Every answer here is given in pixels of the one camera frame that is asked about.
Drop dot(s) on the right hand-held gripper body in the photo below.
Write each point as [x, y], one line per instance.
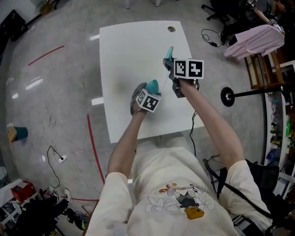
[189, 69]

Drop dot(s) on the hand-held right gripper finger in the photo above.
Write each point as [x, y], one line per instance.
[167, 64]

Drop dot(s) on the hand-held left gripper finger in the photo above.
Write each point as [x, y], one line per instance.
[140, 88]

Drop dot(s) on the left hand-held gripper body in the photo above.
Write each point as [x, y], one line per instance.
[148, 101]

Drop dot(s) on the teal and pink spray nozzle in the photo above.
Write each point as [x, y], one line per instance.
[169, 54]

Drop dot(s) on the person's left forearm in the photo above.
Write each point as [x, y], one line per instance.
[125, 143]

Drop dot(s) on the person's right forearm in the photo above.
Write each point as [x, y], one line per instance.
[214, 122]

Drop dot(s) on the black wrist band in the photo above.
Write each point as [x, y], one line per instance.
[137, 112]

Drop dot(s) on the black office chair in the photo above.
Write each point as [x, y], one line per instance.
[219, 11]

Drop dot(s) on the white office desk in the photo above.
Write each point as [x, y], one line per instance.
[127, 4]

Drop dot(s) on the pink garment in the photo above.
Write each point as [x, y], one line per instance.
[255, 40]

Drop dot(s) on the person in white t-shirt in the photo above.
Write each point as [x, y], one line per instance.
[166, 175]

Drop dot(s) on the wooden crate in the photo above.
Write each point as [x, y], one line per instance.
[265, 69]

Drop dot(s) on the white shelf unit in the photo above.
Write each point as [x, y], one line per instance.
[267, 129]

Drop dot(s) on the white power strip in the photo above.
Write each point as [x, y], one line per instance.
[62, 159]

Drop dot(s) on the cardboard box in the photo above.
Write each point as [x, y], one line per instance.
[46, 8]

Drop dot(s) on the teal cup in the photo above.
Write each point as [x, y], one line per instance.
[21, 133]

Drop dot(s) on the black equipment case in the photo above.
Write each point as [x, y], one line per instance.
[12, 23]

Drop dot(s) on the red box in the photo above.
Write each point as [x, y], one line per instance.
[23, 191]

